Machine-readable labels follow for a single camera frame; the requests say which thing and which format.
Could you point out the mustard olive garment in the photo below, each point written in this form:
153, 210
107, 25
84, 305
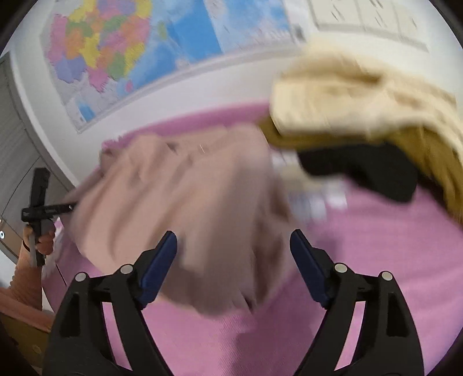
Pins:
424, 148

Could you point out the colourful wall map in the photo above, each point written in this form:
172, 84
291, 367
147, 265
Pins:
100, 53

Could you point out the grey wardrobe door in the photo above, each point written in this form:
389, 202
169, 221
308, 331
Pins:
22, 152

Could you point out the cream yellow garment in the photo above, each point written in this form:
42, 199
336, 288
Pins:
330, 89

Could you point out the black garment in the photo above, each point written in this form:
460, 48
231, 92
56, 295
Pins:
383, 169

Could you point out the white wall poster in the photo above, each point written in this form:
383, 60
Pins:
384, 19

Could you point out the beige pink garment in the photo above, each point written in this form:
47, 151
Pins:
217, 190

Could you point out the pink floral bed sheet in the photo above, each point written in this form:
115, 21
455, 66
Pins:
417, 242

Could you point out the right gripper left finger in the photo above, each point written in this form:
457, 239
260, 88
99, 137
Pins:
100, 328

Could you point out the person's left hand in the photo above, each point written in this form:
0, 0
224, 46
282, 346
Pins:
44, 243

